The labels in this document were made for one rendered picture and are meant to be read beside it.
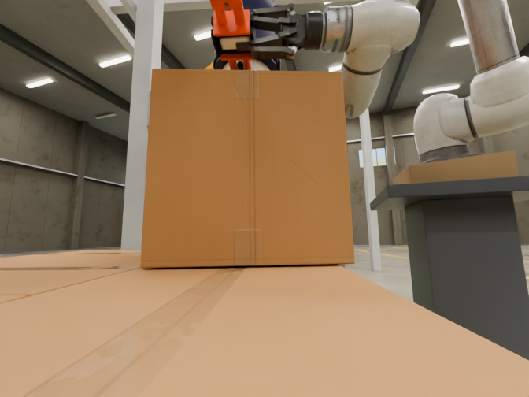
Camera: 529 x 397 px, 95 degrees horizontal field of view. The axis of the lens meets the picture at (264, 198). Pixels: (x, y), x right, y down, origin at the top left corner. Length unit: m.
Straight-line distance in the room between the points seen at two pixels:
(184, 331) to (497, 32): 1.11
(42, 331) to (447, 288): 0.98
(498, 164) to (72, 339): 1.09
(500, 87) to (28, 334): 1.14
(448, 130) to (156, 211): 0.99
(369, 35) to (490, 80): 0.53
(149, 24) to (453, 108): 2.38
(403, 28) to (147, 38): 2.26
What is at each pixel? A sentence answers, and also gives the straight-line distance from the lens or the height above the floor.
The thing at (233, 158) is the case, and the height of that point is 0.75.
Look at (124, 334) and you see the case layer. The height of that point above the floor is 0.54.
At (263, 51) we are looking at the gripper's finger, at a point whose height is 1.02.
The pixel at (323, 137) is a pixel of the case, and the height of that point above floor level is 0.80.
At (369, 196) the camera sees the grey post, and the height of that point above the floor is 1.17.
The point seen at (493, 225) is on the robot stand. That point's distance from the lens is 1.06.
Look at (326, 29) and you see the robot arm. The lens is 0.66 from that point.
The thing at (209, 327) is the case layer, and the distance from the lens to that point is 0.19.
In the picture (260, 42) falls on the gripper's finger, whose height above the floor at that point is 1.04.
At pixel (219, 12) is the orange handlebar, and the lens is 0.64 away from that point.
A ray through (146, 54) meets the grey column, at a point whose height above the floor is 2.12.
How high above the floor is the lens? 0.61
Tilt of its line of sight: 8 degrees up
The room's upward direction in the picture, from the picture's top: 1 degrees counter-clockwise
